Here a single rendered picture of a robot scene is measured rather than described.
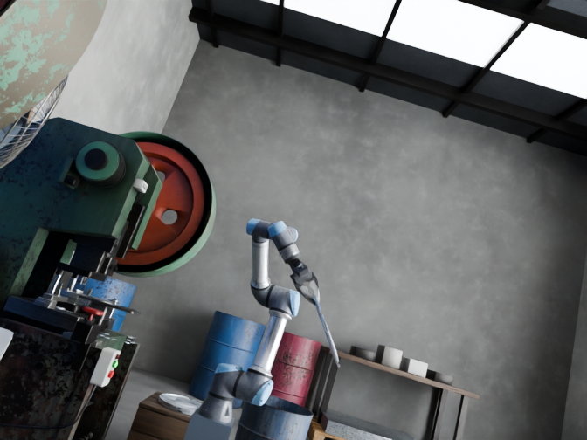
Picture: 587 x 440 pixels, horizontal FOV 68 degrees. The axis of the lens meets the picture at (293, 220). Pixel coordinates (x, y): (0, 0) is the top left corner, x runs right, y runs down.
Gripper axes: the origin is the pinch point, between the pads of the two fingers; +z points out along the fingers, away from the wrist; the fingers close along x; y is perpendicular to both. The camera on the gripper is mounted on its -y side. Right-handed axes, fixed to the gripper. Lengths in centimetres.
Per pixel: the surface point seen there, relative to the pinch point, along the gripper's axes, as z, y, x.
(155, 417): 17, 66, 87
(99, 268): -57, 33, 75
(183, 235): -62, 71, 36
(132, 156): -94, 20, 40
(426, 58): -166, 260, -295
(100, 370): -15, 10, 85
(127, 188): -81, 20, 48
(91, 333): -29, 4, 81
